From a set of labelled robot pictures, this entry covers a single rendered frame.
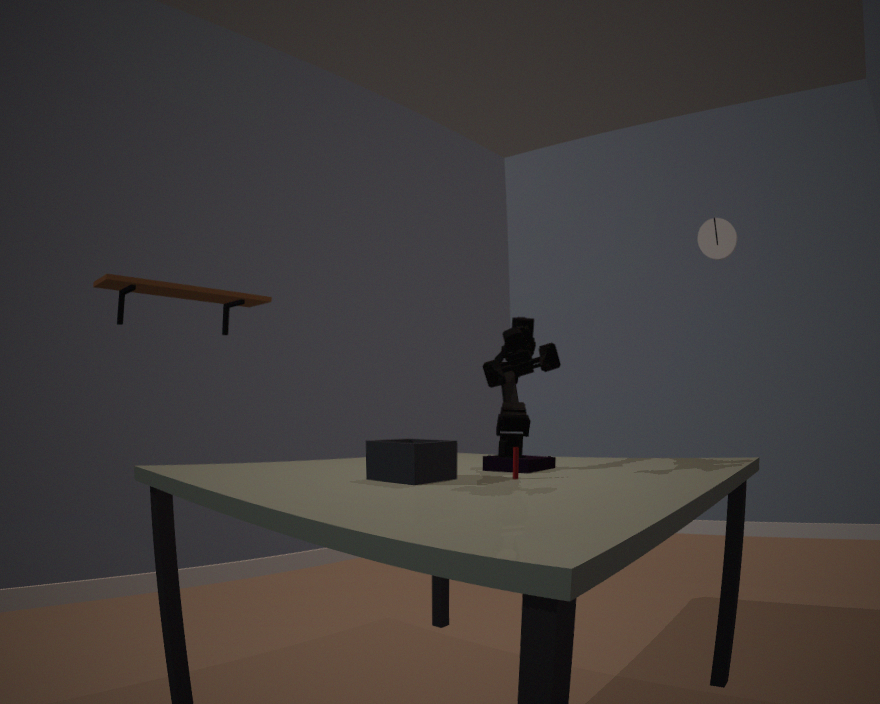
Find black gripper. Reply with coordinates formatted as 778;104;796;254
483;343;560;388

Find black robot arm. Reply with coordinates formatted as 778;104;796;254
495;317;536;458

